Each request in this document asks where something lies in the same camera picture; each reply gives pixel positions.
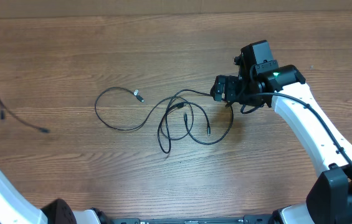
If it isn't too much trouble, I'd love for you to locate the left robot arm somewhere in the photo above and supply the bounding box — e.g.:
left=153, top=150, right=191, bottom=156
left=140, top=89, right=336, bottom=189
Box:
left=0, top=170, right=100, bottom=224

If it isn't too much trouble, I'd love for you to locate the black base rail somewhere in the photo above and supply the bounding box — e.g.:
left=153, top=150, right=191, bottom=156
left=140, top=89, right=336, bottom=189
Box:
left=100, top=213, right=331, bottom=224

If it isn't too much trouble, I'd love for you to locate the black thin micro cable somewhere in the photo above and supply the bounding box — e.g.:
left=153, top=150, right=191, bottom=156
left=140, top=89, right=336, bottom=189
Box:
left=0, top=45, right=50, bottom=134

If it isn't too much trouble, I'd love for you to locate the black thin USB cable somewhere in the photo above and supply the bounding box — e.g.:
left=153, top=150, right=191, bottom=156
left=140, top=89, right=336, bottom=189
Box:
left=94, top=86, right=195, bottom=141

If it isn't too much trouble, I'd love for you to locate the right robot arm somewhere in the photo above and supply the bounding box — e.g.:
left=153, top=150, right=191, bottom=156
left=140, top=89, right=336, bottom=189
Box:
left=210, top=40, right=352, bottom=224

